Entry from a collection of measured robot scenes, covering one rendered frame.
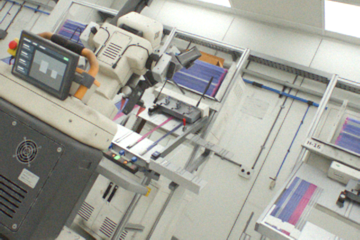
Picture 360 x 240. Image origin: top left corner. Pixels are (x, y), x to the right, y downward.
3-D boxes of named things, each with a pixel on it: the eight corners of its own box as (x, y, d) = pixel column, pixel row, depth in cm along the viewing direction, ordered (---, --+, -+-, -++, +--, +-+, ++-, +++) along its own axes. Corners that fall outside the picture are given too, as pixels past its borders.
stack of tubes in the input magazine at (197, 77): (211, 96, 273) (226, 68, 278) (161, 77, 298) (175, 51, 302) (216, 103, 284) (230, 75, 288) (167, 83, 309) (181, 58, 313)
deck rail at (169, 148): (148, 170, 224) (148, 162, 221) (145, 168, 225) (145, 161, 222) (207, 122, 274) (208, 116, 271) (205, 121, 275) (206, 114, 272)
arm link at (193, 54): (197, 41, 218) (206, 55, 219) (181, 53, 225) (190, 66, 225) (168, 53, 179) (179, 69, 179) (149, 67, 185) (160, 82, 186)
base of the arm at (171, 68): (154, 54, 172) (176, 63, 169) (162, 51, 179) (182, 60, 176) (151, 69, 176) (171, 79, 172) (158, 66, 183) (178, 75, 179)
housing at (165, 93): (202, 125, 273) (203, 109, 265) (154, 103, 297) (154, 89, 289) (207, 120, 278) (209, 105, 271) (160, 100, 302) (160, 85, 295)
